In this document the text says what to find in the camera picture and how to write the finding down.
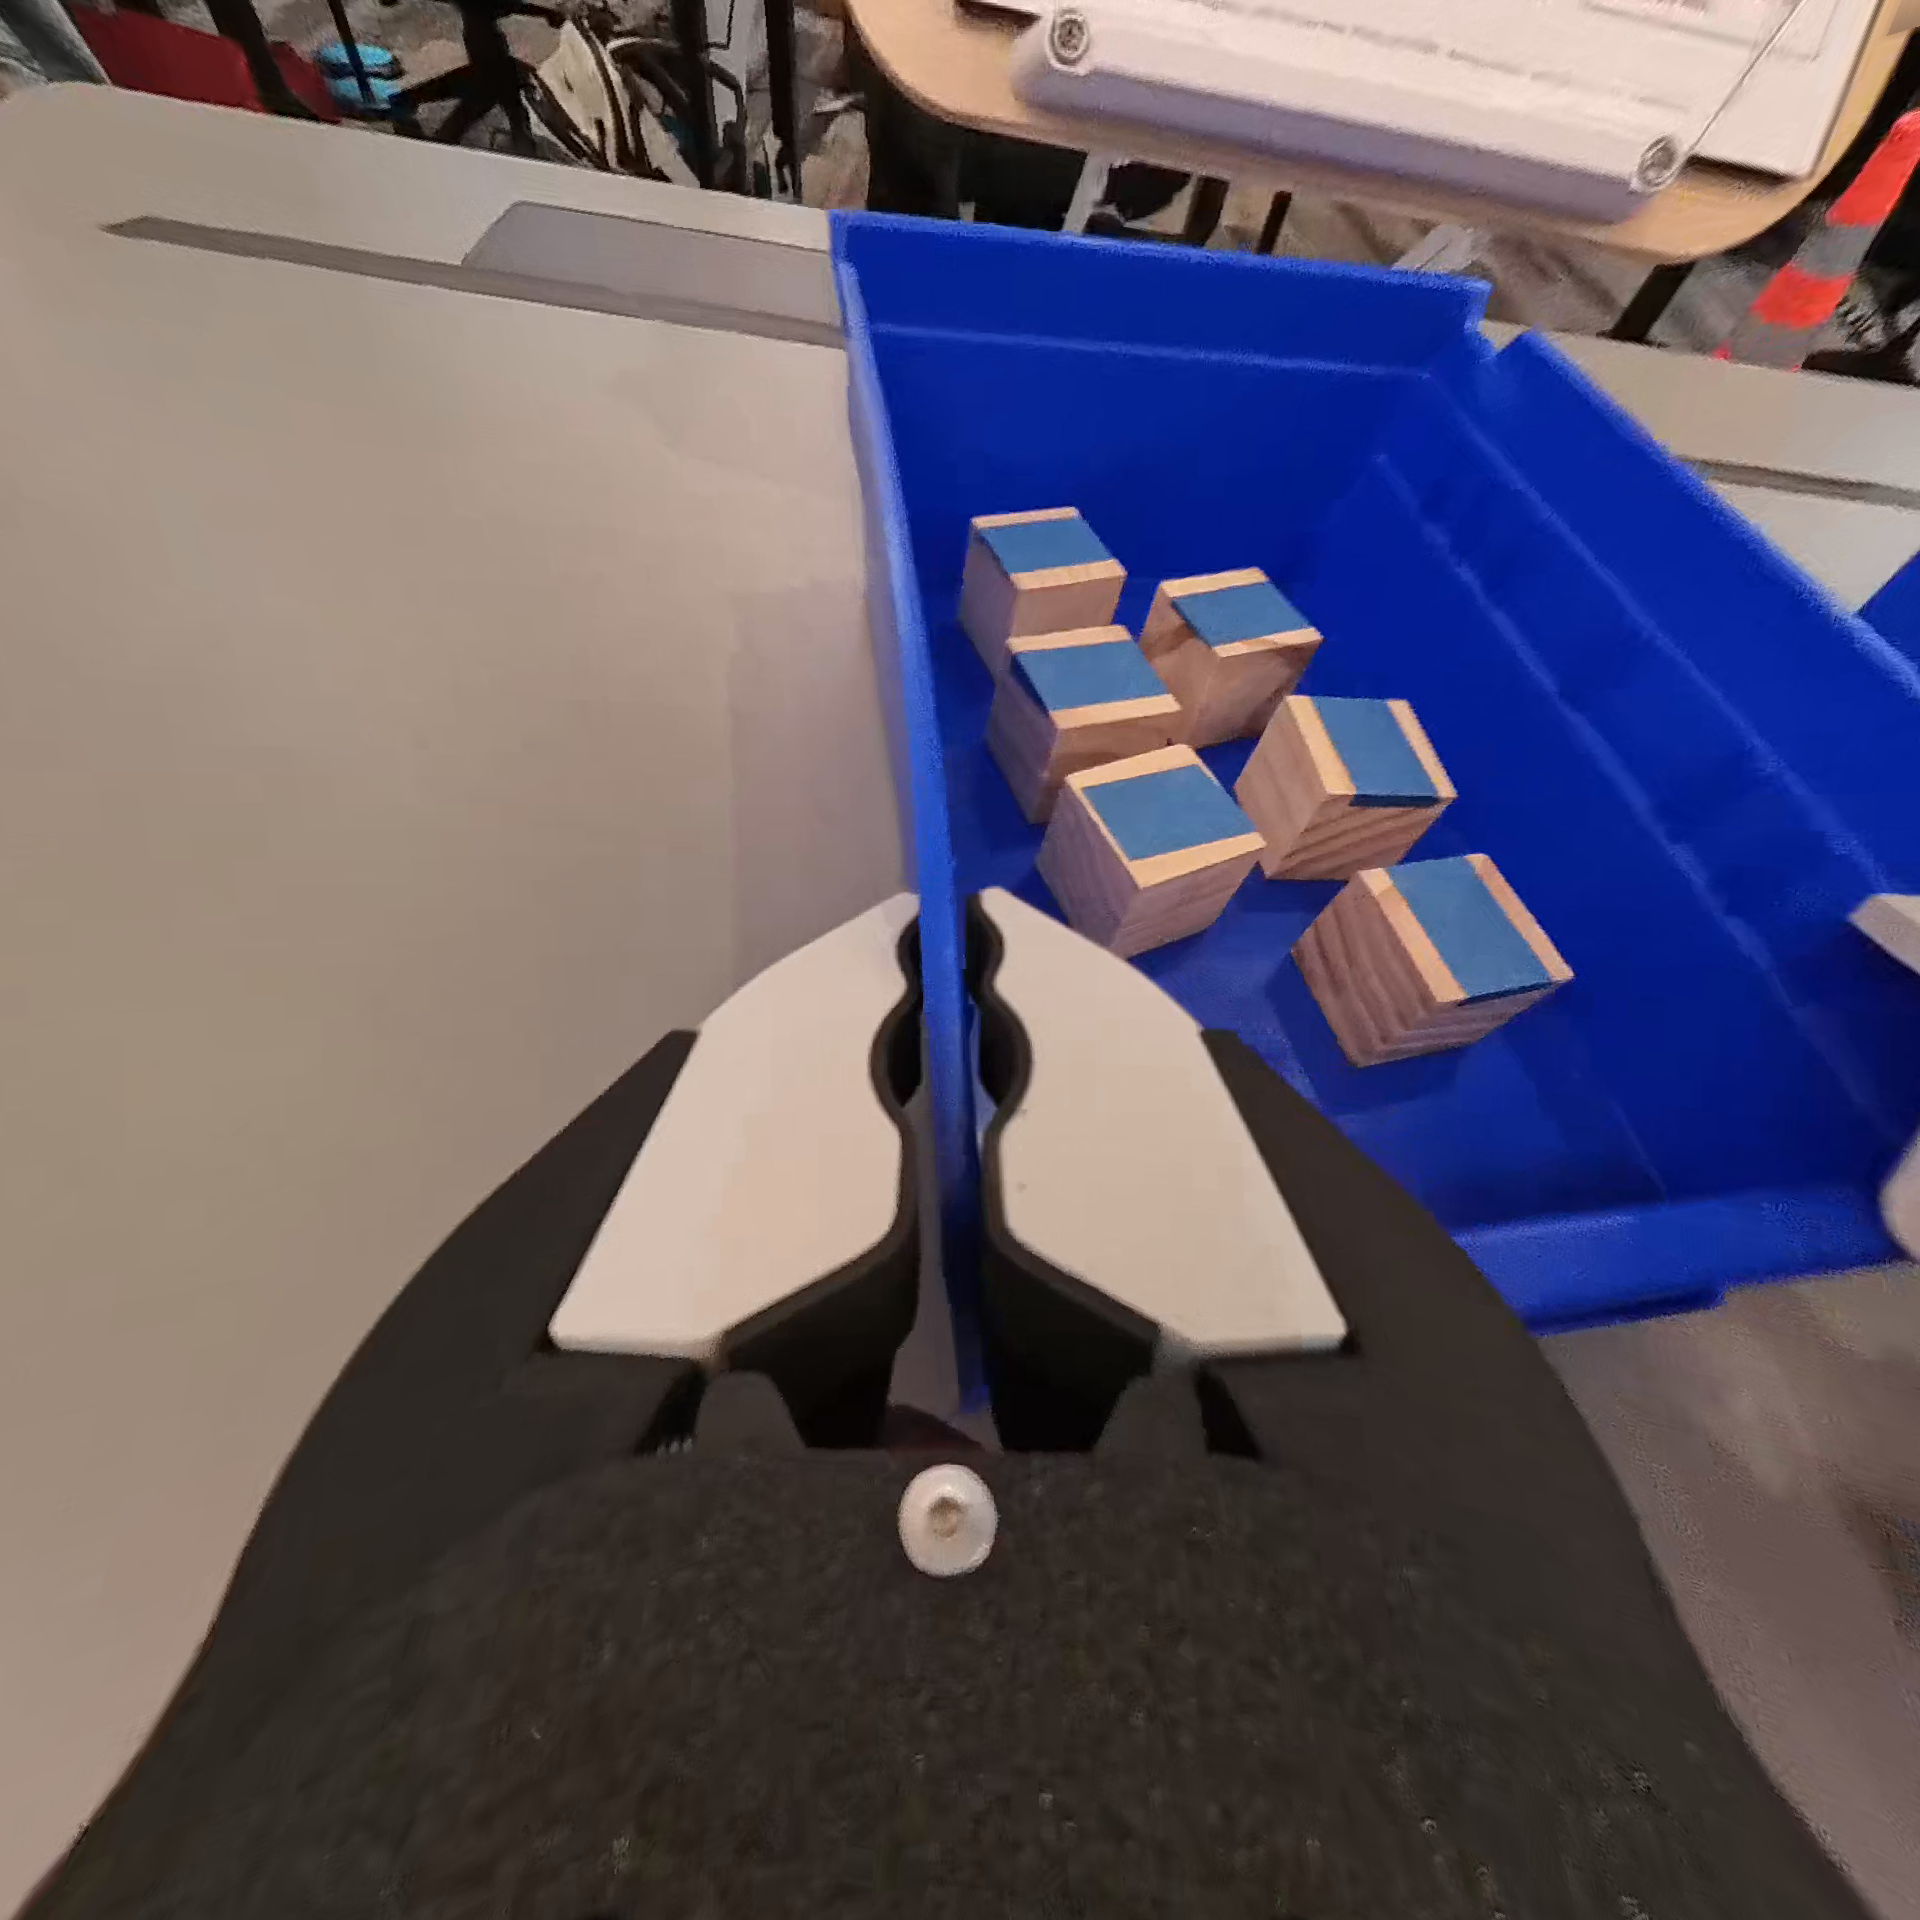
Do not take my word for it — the white instruction sheet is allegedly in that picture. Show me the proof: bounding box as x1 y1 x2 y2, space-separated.
1050 0 1878 174

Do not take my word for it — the red object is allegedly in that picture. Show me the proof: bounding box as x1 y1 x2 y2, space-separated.
66 0 338 121

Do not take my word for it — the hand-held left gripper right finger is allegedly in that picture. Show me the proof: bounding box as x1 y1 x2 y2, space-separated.
967 888 1350 1454

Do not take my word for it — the grey desk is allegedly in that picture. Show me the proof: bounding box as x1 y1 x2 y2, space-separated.
0 83 1920 1920

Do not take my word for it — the cluster of wooden cubes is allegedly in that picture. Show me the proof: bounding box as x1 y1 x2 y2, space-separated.
959 508 1577 1070

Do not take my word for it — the orange traffic cone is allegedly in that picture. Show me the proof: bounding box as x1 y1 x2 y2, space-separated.
1716 113 1920 369

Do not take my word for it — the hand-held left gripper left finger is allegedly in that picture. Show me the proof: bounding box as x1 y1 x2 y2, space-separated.
547 891 923 1454

